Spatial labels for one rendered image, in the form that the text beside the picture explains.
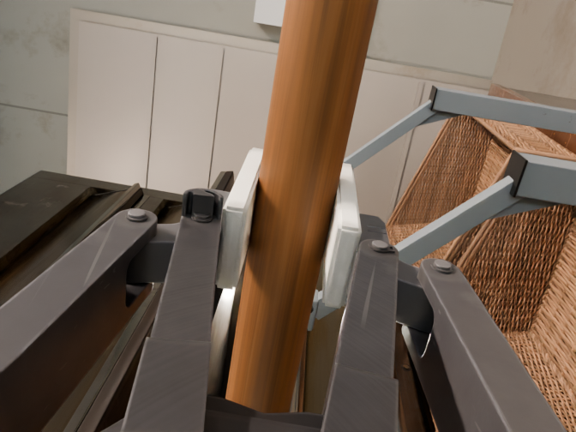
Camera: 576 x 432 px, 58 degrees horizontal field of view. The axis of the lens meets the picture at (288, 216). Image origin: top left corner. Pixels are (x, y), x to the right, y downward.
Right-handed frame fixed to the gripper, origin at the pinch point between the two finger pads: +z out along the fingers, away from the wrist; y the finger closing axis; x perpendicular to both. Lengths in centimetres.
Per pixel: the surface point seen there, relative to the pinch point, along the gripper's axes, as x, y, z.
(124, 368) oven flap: -50, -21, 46
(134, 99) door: -77, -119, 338
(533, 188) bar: -7.4, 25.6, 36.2
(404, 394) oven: -65, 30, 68
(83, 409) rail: -50, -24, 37
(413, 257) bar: -18.5, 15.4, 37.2
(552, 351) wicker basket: -53, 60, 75
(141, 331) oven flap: -50, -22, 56
